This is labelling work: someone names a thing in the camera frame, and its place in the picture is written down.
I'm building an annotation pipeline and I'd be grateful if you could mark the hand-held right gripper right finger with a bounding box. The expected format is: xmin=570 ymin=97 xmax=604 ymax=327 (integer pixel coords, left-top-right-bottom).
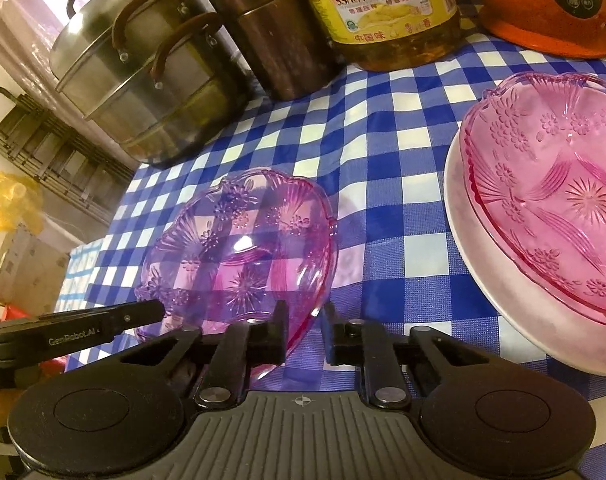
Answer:
xmin=322 ymin=301 xmax=490 ymax=409

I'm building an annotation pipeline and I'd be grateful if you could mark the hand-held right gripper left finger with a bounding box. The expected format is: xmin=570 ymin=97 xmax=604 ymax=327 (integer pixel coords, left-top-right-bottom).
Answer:
xmin=118 ymin=300 xmax=290 ymax=408

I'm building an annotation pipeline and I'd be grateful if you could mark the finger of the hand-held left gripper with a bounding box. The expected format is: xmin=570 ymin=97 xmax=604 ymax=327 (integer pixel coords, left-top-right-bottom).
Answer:
xmin=35 ymin=300 xmax=166 ymax=361

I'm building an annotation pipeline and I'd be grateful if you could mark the pink glass bowl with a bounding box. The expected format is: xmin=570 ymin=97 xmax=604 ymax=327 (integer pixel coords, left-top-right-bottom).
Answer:
xmin=133 ymin=169 xmax=340 ymax=381
xmin=458 ymin=71 xmax=606 ymax=331

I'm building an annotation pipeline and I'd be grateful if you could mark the person's left hand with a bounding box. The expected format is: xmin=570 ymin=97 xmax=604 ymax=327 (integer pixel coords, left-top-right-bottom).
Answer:
xmin=0 ymin=388 xmax=30 ymax=434

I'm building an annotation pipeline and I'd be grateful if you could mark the light blue patterned cloth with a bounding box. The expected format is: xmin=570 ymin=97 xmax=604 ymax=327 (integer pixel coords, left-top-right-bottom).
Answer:
xmin=55 ymin=240 xmax=104 ymax=321

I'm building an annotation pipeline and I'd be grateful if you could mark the grey cardboard box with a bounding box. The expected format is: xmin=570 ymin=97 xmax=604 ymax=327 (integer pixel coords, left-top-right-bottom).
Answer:
xmin=0 ymin=225 xmax=71 ymax=311

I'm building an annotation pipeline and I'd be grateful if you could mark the yellow plastic bag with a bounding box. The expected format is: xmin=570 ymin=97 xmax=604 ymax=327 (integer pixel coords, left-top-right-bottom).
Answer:
xmin=0 ymin=172 xmax=46 ymax=233

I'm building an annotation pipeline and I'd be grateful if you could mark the white plate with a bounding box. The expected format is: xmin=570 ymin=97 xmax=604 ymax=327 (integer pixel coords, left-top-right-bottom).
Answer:
xmin=443 ymin=120 xmax=606 ymax=377

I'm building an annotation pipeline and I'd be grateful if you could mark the black folding rack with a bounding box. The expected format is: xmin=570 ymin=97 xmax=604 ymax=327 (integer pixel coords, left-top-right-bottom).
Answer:
xmin=0 ymin=85 xmax=136 ymax=228

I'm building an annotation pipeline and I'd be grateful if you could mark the blue checked tablecloth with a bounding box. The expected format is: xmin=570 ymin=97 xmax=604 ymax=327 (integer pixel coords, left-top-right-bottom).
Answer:
xmin=53 ymin=2 xmax=606 ymax=476

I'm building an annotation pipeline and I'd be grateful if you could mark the steel steamer pot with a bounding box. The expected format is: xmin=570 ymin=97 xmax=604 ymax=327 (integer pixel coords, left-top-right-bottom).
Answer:
xmin=49 ymin=0 xmax=256 ymax=170

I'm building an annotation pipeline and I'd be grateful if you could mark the brown metal canister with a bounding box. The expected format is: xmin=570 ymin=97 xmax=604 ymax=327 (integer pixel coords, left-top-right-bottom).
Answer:
xmin=204 ymin=0 xmax=344 ymax=102

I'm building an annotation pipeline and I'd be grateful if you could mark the cooking oil bottle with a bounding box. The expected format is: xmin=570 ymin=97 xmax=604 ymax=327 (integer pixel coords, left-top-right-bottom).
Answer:
xmin=287 ymin=0 xmax=466 ymax=72

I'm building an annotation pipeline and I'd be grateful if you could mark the orange rice cooker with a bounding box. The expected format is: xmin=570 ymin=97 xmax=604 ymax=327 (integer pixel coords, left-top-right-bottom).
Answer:
xmin=463 ymin=0 xmax=606 ymax=59

